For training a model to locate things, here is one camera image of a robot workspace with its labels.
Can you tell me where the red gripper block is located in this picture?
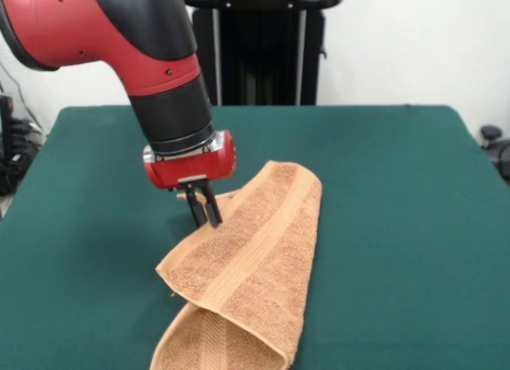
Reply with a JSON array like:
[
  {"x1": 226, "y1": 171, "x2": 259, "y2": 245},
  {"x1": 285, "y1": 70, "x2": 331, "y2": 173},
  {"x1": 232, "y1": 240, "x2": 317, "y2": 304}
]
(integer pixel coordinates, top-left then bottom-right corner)
[{"x1": 143, "y1": 129, "x2": 237, "y2": 228}]

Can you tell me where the orange terry towel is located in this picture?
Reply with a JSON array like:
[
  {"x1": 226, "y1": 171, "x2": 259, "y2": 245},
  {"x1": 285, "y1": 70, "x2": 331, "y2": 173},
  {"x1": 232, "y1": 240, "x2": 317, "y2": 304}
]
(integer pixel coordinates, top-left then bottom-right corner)
[{"x1": 149, "y1": 159, "x2": 323, "y2": 370}]

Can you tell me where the black equipment pile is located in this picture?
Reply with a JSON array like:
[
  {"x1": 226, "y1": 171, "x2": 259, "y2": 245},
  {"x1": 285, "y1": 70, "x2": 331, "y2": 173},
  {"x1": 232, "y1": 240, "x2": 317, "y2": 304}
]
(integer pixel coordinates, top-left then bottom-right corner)
[{"x1": 0, "y1": 92, "x2": 45, "y2": 196}]

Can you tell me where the dark green table cloth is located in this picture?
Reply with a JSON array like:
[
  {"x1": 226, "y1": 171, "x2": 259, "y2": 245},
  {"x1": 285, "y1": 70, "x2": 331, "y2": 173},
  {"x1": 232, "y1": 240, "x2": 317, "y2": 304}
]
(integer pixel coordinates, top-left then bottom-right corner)
[{"x1": 0, "y1": 104, "x2": 510, "y2": 370}]

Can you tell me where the grey office chair base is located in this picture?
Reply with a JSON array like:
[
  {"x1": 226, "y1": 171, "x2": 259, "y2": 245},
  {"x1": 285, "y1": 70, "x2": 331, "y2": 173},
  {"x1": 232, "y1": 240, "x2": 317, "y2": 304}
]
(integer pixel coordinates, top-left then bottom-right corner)
[{"x1": 480, "y1": 124, "x2": 510, "y2": 187}]

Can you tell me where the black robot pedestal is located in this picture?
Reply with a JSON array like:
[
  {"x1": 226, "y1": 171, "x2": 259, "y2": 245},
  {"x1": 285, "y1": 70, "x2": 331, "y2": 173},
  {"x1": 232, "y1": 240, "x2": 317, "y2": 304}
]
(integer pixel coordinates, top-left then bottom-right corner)
[{"x1": 178, "y1": 0, "x2": 344, "y2": 107}]

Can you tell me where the thin grey wall cable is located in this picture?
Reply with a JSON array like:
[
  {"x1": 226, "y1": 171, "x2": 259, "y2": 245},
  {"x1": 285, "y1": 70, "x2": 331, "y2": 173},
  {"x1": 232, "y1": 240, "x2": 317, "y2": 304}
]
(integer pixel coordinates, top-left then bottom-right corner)
[{"x1": 0, "y1": 61, "x2": 45, "y2": 132}]

